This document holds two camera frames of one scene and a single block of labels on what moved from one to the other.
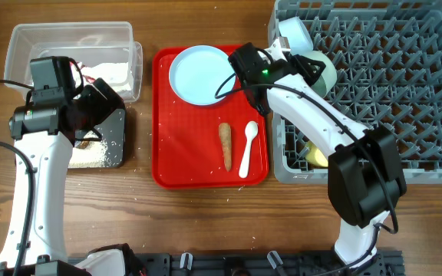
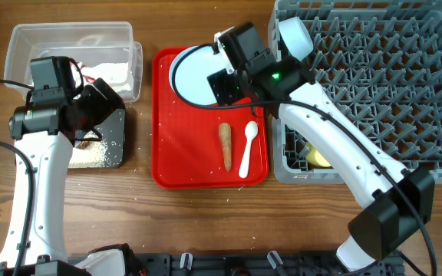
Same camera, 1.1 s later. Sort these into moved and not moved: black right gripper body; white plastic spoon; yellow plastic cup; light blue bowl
Moved: black right gripper body
Not moved: yellow plastic cup; light blue bowl; white plastic spoon
